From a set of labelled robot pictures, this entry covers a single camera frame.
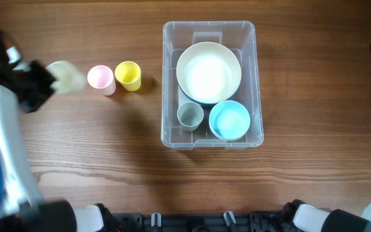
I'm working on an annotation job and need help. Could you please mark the cream cup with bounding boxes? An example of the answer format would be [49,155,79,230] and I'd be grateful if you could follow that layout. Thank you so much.
[46,61,87,95]

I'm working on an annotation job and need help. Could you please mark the pink cup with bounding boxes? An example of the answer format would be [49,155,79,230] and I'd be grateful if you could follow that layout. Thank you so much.
[87,65,116,96]

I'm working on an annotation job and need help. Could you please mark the yellow cup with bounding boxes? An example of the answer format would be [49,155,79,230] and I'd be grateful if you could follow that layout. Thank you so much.
[115,61,141,92]

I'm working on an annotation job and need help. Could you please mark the large dark blue bowl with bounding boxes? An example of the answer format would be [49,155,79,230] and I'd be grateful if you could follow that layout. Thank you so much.
[178,85,240,108]

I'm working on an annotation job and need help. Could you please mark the grey cup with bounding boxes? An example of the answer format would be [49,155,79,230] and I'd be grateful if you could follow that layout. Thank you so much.
[176,102,204,131]

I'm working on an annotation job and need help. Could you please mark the light blue bowl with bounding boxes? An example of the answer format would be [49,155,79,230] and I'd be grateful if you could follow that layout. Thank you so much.
[209,100,251,141]

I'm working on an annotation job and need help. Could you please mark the large cream bowl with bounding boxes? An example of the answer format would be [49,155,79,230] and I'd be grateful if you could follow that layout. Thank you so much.
[176,42,242,103]

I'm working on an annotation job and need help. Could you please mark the clear plastic storage bin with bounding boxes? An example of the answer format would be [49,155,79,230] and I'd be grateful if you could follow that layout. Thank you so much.
[160,21,264,150]

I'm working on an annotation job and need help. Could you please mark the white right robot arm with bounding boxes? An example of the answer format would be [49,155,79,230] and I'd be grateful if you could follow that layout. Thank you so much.
[278,200,371,232]

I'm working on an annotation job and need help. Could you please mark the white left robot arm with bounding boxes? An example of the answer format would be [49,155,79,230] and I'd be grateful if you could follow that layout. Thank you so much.
[0,30,123,231]

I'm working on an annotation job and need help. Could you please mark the white paper label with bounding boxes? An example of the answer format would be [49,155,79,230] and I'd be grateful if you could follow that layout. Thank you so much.
[178,88,188,106]

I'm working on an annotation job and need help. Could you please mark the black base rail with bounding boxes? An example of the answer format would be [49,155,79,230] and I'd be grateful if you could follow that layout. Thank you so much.
[114,211,297,232]

